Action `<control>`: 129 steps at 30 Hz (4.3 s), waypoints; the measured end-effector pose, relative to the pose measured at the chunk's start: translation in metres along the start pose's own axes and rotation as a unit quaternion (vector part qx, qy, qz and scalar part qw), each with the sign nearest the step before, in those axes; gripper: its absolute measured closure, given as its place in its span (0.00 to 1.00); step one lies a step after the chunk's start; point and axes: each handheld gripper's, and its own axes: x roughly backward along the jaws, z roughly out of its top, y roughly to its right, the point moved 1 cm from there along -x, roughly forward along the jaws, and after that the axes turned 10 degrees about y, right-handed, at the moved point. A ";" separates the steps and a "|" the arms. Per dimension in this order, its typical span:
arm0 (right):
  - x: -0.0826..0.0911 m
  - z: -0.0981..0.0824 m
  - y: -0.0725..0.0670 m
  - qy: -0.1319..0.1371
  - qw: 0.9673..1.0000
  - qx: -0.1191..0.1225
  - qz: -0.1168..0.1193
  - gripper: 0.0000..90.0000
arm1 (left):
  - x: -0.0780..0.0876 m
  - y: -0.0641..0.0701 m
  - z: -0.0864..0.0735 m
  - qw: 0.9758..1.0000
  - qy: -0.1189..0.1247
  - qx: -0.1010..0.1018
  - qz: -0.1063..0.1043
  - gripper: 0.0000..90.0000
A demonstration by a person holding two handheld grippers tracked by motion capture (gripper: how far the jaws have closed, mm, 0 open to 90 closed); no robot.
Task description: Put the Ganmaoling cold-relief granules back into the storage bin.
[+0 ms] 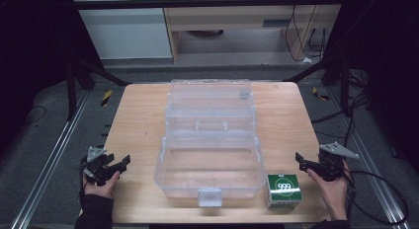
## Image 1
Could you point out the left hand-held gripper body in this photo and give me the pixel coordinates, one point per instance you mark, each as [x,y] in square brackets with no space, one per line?
[96,163]

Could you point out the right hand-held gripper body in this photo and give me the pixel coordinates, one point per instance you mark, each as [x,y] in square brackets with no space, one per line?
[331,163]

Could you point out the person's left hand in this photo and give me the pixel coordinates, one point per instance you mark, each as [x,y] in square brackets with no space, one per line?
[100,189]

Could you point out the person's right hand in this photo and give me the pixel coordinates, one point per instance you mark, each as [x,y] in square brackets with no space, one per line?
[332,192]

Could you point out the green and white carton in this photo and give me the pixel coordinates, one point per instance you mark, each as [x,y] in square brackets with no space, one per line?
[284,188]

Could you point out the yellow black floor tape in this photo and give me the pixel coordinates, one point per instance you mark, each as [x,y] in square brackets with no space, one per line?
[320,94]
[106,97]

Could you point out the black metal stand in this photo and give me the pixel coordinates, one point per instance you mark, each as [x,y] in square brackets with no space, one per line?
[82,77]
[332,71]

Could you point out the clear plastic storage box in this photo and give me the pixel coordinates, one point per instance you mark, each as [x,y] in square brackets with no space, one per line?
[210,166]

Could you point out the dark curtain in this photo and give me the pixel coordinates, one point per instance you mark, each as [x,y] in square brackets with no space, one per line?
[388,58]
[33,41]

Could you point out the white cabinet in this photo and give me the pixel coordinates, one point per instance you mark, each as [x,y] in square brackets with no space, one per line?
[125,28]

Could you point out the light wooden desk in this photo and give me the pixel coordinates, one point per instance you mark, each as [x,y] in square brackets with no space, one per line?
[230,20]

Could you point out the aluminium floor rail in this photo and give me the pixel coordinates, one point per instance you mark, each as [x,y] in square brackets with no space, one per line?
[369,163]
[52,156]

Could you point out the black horizontal frame bar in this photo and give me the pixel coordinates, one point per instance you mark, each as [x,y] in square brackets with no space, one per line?
[204,3]

